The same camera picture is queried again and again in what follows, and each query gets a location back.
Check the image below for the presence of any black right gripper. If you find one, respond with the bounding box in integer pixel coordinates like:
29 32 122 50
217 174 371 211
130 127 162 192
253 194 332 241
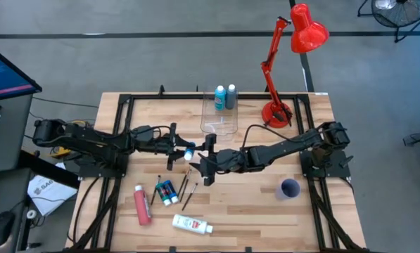
189 132 253 187

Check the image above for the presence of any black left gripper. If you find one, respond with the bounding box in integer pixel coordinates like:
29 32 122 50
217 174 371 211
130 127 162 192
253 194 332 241
130 122 197 172

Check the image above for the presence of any small blue paint bottle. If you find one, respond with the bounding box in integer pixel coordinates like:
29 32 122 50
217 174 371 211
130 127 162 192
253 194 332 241
183 141 197 162

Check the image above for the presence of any clear plastic bin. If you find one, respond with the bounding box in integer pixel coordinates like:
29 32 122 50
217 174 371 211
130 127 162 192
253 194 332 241
200 91 239 137

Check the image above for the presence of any large teal paint bottle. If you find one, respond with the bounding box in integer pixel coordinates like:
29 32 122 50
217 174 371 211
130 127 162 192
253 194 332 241
214 85 227 112

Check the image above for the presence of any large grey paint bottle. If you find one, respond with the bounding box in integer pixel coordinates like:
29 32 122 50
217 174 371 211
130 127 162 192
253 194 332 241
225 84 238 110

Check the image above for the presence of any large red paint bottle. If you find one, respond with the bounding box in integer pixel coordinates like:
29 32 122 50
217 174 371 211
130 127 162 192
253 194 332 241
133 184 153 226

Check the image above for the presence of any large white paint bottle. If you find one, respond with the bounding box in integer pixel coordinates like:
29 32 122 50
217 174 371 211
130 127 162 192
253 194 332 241
172 213 214 235

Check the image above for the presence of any small navy paint bottle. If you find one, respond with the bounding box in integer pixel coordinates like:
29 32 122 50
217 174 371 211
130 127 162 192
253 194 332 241
163 179 179 205

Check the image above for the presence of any translucent purple plastic cup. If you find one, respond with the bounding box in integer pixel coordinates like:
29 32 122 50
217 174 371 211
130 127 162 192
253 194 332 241
275 178 301 201

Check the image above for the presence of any yellow plug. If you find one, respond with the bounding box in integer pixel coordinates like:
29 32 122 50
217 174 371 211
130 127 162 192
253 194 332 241
51 147 72 159

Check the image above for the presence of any white printed booklet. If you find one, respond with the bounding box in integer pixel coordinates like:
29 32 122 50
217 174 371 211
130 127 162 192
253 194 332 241
27 162 79 217

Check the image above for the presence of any red desk lamp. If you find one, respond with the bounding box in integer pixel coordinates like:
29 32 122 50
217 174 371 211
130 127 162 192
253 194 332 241
260 2 331 129

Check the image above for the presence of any computer monitor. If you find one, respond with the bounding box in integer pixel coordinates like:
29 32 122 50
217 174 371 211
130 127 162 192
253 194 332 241
0 41 43 103

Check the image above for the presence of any black computer mouse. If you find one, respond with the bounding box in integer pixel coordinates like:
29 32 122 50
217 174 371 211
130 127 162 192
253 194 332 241
0 210 14 251

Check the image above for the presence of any black floor fan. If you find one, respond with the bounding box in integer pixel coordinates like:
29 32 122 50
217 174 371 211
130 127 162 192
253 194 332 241
357 0 420 44

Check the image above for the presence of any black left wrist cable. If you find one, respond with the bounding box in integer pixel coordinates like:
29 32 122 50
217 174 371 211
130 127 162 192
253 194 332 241
135 125 172 140

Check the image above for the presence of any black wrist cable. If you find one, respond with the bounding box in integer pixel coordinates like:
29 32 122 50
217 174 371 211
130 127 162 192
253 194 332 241
242 124 304 150
135 125 172 140

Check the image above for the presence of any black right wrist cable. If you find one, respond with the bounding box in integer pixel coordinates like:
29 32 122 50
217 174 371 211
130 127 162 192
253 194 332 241
242 124 304 150

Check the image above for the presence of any black aluminium table frame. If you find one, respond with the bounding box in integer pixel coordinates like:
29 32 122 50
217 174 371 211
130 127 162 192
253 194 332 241
65 84 371 253

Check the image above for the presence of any black floor cable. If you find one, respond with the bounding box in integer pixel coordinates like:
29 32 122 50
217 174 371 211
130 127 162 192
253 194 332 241
32 96 100 109

